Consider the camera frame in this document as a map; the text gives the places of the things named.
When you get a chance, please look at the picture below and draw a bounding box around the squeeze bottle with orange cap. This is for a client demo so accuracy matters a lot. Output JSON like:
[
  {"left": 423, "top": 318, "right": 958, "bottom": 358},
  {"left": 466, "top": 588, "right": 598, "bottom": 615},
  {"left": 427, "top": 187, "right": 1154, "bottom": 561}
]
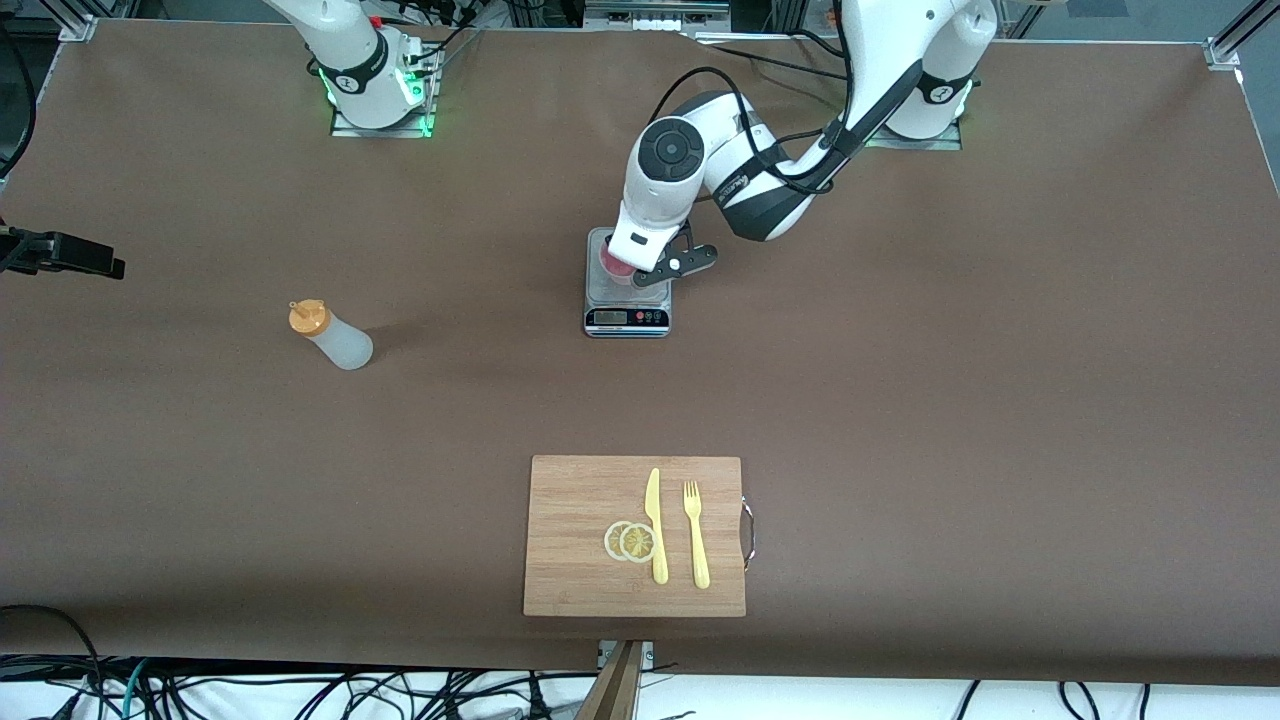
[{"left": 289, "top": 299, "right": 374, "bottom": 372}]

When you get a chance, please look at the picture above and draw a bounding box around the pink plastic cup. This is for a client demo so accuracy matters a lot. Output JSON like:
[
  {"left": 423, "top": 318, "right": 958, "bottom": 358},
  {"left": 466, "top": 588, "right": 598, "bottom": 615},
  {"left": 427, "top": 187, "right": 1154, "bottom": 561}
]
[{"left": 598, "top": 245, "right": 641, "bottom": 288}]

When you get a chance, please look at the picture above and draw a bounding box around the brown table cover mat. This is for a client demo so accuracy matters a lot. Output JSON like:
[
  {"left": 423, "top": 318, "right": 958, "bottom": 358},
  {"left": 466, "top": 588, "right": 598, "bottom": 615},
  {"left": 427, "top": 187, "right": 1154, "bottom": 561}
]
[{"left": 0, "top": 18, "right": 1280, "bottom": 687}]

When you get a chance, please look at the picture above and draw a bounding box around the silver digital kitchen scale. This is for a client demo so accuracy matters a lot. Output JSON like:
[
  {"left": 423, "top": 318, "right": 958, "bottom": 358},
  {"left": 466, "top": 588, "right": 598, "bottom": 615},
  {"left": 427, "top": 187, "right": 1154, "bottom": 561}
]
[{"left": 584, "top": 227, "right": 672, "bottom": 339}]

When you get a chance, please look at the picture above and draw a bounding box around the wooden cutting board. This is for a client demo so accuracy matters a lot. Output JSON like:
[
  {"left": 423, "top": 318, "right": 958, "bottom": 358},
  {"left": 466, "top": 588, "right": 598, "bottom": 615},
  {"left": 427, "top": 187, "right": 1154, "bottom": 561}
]
[{"left": 523, "top": 455, "right": 757, "bottom": 618}]

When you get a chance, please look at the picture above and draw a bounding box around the yellow plastic knife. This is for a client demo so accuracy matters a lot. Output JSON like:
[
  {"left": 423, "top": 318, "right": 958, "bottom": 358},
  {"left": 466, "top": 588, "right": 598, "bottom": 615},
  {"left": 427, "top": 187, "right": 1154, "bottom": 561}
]
[{"left": 645, "top": 467, "right": 669, "bottom": 586}]

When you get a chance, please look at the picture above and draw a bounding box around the yellow plastic fork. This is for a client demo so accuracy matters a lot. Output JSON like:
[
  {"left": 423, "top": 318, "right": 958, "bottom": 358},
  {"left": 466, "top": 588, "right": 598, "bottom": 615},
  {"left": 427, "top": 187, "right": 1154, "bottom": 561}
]
[{"left": 683, "top": 480, "right": 711, "bottom": 590}]

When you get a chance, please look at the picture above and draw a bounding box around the wooden support beam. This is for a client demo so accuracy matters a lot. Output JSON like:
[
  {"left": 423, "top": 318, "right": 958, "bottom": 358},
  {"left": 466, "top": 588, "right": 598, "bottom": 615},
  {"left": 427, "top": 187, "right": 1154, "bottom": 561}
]
[{"left": 575, "top": 640, "right": 646, "bottom": 720}]

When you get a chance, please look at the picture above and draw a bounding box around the aluminium frame corner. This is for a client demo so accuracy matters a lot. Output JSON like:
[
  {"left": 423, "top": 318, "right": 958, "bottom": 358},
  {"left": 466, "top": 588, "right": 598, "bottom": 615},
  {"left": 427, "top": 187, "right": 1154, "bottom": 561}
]
[
  {"left": 40, "top": 0, "right": 101, "bottom": 43},
  {"left": 1205, "top": 0, "right": 1280, "bottom": 71}
]

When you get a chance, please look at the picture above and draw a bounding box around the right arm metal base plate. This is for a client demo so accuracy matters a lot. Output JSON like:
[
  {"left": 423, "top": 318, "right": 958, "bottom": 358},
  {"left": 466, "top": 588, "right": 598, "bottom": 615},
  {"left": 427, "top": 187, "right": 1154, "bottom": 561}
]
[{"left": 330, "top": 45, "right": 441, "bottom": 139}]

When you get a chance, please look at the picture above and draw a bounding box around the black looped floor cable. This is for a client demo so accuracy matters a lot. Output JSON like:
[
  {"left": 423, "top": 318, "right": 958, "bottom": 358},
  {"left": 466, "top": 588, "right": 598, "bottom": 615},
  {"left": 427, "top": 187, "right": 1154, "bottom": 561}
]
[{"left": 0, "top": 604, "right": 101, "bottom": 720}]

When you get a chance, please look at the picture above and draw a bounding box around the teal cable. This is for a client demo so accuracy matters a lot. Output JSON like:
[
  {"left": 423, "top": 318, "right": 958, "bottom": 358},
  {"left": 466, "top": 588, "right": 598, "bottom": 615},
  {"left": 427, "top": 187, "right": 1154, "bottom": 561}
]
[{"left": 118, "top": 658, "right": 151, "bottom": 720}]

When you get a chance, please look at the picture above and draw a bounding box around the black cable across mat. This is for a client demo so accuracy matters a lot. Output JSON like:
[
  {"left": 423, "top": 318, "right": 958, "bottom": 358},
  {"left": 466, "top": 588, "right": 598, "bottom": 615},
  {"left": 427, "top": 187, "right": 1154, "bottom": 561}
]
[{"left": 690, "top": 30, "right": 851, "bottom": 83}]

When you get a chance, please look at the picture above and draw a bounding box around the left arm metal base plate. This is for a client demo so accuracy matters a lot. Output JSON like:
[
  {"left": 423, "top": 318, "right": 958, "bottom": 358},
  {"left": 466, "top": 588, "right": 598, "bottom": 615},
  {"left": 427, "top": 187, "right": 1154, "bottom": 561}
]
[{"left": 865, "top": 128, "right": 963, "bottom": 151}]

